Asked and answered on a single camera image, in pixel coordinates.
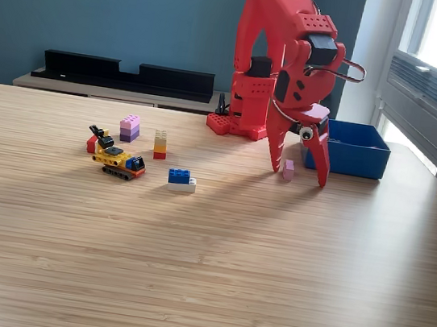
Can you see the blue plastic bin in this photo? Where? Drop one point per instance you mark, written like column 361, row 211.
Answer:
column 357, row 158

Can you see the tan orange red brick stack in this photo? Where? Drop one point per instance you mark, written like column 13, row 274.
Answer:
column 160, row 147

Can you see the pink purple brick stack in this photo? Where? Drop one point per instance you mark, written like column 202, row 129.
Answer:
column 129, row 130

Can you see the yellow toy digger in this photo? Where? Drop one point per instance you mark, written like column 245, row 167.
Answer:
column 115, row 159

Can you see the grey window air conditioner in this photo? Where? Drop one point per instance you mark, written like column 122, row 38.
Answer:
column 422, row 102

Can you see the blue white brick stack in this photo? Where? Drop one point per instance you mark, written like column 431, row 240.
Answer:
column 179, row 178

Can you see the black shelf riser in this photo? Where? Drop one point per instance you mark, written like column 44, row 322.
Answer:
column 93, row 68

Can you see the small red brick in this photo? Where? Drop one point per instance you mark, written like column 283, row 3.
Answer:
column 91, row 145

